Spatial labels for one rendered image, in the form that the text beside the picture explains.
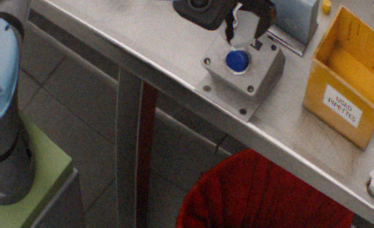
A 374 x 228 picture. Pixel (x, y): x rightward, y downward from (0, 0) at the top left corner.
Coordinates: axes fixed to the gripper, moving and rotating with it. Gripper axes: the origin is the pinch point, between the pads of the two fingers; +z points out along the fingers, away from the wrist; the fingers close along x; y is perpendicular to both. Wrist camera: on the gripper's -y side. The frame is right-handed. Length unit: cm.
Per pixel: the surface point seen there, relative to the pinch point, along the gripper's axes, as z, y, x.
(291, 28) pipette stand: 9.2, 14.6, -1.5
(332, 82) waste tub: 3.3, 6.9, -11.8
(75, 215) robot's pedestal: 21.8, -19.6, 7.0
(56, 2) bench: 11.8, 0.5, 27.8
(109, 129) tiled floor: 99, 36, 41
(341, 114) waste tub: 8.0, 7.0, -14.5
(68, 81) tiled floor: 99, 39, 57
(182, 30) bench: 11.8, 6.2, 9.3
